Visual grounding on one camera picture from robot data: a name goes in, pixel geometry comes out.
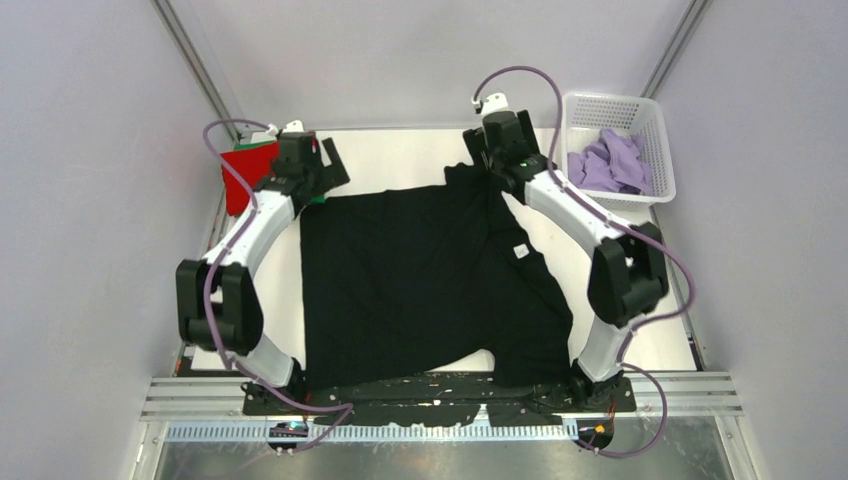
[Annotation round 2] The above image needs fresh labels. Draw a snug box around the black t shirt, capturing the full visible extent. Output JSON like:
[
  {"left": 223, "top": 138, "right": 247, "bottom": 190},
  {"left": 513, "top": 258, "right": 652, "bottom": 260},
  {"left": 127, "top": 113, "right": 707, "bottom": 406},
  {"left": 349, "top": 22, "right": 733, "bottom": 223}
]
[{"left": 300, "top": 164, "right": 573, "bottom": 389}]

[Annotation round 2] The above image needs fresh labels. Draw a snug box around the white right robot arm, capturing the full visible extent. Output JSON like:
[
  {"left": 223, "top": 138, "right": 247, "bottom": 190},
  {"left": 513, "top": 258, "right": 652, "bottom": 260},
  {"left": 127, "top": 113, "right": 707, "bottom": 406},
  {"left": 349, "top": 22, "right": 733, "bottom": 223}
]
[{"left": 463, "top": 107, "right": 669, "bottom": 411}]

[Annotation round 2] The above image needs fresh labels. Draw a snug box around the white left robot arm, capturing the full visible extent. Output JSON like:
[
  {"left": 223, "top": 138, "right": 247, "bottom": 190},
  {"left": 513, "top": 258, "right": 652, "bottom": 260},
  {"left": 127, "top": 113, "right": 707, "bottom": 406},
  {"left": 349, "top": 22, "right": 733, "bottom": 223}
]
[{"left": 176, "top": 130, "right": 350, "bottom": 414}]

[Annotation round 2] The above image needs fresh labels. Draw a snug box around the green folded t shirt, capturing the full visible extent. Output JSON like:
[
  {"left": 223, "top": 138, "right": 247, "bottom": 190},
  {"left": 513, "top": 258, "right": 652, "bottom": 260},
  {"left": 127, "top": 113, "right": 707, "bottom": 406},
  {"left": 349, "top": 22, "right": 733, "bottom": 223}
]
[{"left": 233, "top": 135, "right": 327, "bottom": 207}]

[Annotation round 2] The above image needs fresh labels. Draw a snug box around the red folded t shirt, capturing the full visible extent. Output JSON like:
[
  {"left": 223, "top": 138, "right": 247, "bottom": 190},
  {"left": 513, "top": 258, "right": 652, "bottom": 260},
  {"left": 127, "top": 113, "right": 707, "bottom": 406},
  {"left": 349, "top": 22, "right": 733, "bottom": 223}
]
[{"left": 221, "top": 141, "right": 278, "bottom": 216}]

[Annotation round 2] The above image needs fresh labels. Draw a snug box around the white plastic basket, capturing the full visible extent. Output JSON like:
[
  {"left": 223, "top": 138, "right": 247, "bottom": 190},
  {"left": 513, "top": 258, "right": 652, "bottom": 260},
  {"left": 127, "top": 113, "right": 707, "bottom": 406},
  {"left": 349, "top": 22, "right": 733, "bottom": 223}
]
[{"left": 563, "top": 92, "right": 676, "bottom": 210}]

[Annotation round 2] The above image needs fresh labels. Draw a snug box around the purple crumpled t shirt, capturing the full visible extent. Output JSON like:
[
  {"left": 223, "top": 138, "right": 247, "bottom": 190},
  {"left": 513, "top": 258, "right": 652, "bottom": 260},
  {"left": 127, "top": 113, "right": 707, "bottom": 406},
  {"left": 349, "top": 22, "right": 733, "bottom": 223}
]
[{"left": 567, "top": 128, "right": 653, "bottom": 195}]

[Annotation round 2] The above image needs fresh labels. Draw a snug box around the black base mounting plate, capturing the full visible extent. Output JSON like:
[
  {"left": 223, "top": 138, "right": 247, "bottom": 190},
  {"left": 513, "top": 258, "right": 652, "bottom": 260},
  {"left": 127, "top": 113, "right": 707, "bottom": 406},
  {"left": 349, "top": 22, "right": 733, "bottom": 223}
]
[{"left": 241, "top": 372, "right": 636, "bottom": 427}]

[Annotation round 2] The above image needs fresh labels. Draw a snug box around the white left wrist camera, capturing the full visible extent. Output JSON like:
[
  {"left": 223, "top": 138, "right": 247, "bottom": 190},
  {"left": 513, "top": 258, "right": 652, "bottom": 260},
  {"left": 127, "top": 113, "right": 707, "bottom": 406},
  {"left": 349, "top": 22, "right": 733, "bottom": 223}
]
[{"left": 265, "top": 119, "right": 306, "bottom": 137}]

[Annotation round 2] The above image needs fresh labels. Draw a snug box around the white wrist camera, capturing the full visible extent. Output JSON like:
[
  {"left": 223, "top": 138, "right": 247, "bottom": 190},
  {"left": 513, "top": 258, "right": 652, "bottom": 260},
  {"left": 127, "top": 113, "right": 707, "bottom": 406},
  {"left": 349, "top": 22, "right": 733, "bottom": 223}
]
[
  {"left": 471, "top": 92, "right": 510, "bottom": 117},
  {"left": 265, "top": 119, "right": 306, "bottom": 137}
]

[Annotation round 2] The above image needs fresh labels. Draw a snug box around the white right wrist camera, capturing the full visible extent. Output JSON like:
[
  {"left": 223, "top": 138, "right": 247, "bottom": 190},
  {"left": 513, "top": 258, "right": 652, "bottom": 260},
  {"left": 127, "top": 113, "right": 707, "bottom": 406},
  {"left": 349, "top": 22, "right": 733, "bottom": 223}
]
[{"left": 471, "top": 92, "right": 510, "bottom": 117}]

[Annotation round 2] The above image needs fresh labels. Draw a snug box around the right aluminium corner post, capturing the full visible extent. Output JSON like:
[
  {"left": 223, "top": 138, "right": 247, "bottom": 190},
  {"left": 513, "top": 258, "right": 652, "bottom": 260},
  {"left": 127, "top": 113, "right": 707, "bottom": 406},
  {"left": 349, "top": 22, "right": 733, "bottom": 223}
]
[{"left": 641, "top": 0, "right": 713, "bottom": 99}]

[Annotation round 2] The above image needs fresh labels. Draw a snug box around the aluminium corner post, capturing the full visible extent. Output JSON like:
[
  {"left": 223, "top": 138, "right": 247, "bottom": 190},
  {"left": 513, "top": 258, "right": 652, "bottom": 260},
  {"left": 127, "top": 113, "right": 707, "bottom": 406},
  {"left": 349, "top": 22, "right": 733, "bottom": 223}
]
[
  {"left": 641, "top": 0, "right": 713, "bottom": 99},
  {"left": 151, "top": 0, "right": 242, "bottom": 119}
]

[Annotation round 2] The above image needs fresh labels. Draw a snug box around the left aluminium corner post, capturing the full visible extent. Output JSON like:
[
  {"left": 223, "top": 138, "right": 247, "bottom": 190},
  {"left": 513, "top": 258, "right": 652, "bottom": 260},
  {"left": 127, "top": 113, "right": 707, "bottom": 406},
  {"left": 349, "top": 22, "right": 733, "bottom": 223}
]
[{"left": 151, "top": 0, "right": 242, "bottom": 119}]

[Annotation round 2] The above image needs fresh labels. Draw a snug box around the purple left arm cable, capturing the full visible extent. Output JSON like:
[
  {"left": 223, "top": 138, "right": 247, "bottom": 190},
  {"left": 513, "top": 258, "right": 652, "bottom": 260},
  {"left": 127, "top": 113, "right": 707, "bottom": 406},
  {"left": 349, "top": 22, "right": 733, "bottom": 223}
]
[{"left": 201, "top": 118, "right": 356, "bottom": 454}]

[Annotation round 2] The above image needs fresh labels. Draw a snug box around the white slotted cable duct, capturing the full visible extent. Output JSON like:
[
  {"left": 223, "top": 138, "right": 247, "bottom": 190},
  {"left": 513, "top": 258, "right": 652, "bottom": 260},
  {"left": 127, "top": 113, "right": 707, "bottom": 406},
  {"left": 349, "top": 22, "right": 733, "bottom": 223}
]
[{"left": 164, "top": 420, "right": 578, "bottom": 444}]

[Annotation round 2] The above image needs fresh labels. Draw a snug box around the aluminium frame rail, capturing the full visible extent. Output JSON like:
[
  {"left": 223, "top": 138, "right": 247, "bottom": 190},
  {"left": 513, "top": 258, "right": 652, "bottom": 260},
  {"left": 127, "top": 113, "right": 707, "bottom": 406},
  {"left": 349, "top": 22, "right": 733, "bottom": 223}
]
[{"left": 141, "top": 371, "right": 743, "bottom": 421}]

